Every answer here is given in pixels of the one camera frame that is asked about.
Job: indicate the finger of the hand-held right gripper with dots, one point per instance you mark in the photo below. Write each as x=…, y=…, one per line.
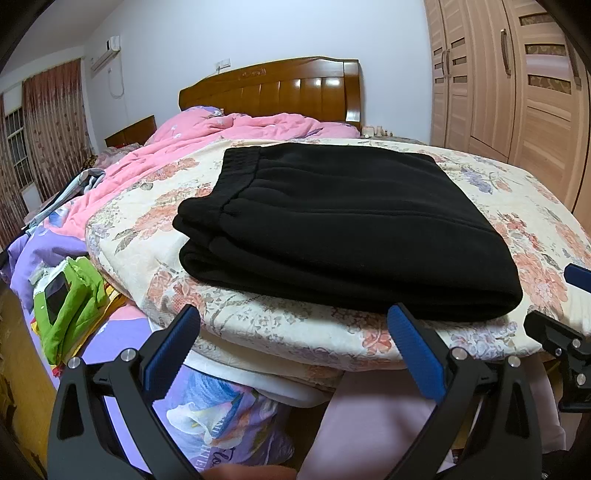
x=579, y=277
x=554, y=334

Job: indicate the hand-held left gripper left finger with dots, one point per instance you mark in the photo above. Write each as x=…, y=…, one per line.
x=171, y=350

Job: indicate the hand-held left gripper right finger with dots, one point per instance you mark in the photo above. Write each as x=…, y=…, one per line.
x=415, y=355

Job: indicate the black pants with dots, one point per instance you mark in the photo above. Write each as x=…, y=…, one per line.
x=346, y=230

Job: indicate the purple floral bed sheet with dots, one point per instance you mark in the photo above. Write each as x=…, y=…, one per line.
x=207, y=415

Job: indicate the floral cream bed sheet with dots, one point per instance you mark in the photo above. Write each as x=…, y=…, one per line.
x=531, y=217

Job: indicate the person's pink trousers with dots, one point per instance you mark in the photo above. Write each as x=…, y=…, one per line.
x=378, y=429

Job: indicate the green fabric bag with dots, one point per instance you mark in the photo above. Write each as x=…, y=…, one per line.
x=78, y=314

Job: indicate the light wooden wardrobe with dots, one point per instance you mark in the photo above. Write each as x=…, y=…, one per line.
x=531, y=120

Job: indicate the grey white garment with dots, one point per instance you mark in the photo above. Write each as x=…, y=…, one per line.
x=69, y=194

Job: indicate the dark patterned blanket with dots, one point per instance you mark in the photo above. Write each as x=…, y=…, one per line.
x=101, y=159

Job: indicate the cloth covered nightstand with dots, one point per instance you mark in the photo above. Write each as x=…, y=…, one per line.
x=401, y=140

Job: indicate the small wooden bedside cabinet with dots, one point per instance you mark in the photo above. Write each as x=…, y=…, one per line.
x=131, y=131

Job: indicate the small white bottles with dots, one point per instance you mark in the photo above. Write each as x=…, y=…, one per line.
x=378, y=131

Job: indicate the pink quilt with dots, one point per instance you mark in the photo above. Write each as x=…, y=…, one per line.
x=258, y=127

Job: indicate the purple floral pillow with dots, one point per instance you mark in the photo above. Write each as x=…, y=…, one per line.
x=203, y=111

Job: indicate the brown patterned curtain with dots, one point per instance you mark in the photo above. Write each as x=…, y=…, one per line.
x=55, y=129

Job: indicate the barred window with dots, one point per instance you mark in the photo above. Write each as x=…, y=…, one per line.
x=18, y=147

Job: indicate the wooden bed headboard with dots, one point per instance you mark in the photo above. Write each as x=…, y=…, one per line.
x=277, y=92

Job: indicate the white air conditioner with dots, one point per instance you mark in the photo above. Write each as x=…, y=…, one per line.
x=105, y=54

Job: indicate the white wall socket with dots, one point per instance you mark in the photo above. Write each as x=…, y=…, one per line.
x=224, y=64

